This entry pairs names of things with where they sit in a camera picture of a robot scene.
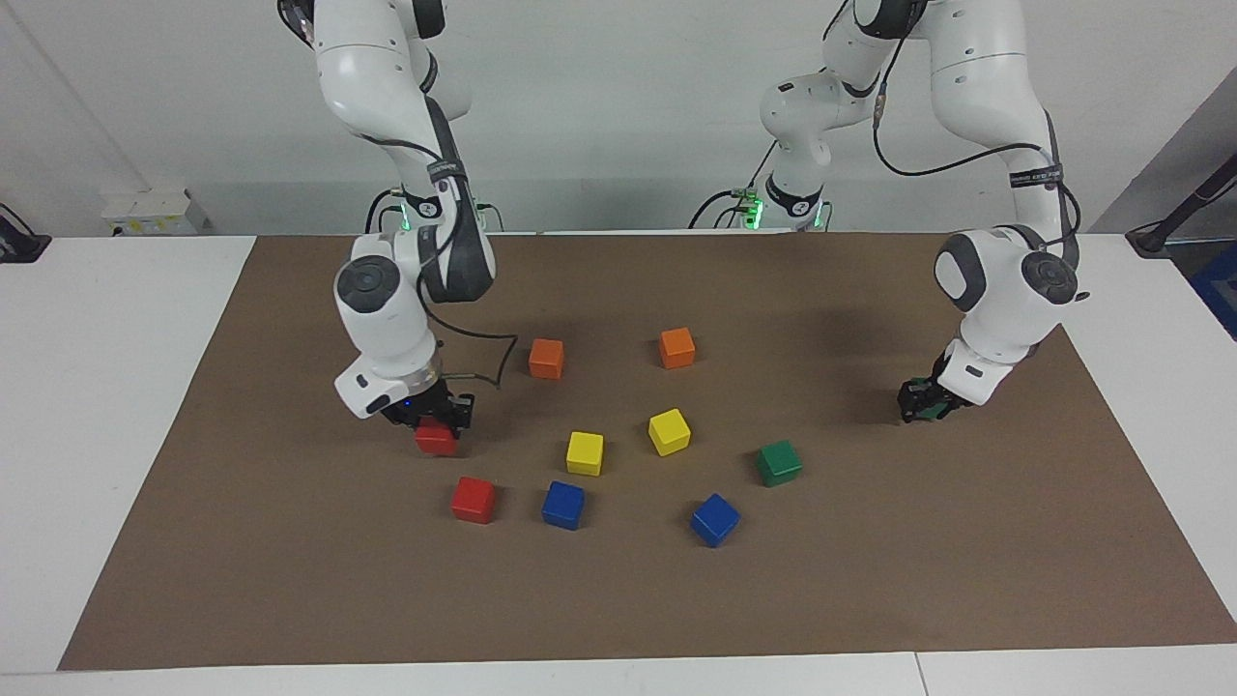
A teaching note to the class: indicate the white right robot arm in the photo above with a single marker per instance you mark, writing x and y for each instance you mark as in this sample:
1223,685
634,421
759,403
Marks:
382,87

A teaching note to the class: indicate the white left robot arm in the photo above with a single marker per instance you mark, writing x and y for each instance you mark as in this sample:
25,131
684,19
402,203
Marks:
976,87

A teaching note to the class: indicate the blue wooden cube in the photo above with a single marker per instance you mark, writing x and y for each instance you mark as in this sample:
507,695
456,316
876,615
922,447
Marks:
715,518
563,504

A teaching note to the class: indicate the yellow wooden cube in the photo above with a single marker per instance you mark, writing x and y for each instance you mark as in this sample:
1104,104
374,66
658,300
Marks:
585,452
669,431

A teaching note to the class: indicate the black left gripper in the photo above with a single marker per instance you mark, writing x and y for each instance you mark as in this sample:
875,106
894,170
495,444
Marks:
935,385

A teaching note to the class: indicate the brown paper table mat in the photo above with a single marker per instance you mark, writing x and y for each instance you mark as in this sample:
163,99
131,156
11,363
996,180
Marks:
618,580

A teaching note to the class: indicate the orange wooden cube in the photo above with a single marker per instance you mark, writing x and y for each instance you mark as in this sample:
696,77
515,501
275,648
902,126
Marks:
546,358
676,347

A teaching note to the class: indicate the red wooden cube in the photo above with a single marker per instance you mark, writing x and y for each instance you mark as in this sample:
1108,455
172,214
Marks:
436,440
473,499

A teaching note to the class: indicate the white wall socket box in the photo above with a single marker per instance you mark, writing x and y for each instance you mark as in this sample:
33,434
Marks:
155,213

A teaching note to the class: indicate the blue box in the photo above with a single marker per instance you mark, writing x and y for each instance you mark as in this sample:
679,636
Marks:
1220,285

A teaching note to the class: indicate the green wooden cube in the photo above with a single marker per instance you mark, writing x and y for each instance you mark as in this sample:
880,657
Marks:
934,409
778,462

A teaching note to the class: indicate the black stand leg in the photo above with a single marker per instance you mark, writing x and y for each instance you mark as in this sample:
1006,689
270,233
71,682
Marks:
1184,208

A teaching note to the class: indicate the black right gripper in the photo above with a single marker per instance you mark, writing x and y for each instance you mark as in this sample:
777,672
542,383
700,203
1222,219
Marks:
417,406

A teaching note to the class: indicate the black device on table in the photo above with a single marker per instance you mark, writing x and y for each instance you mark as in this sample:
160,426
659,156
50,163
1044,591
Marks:
17,244

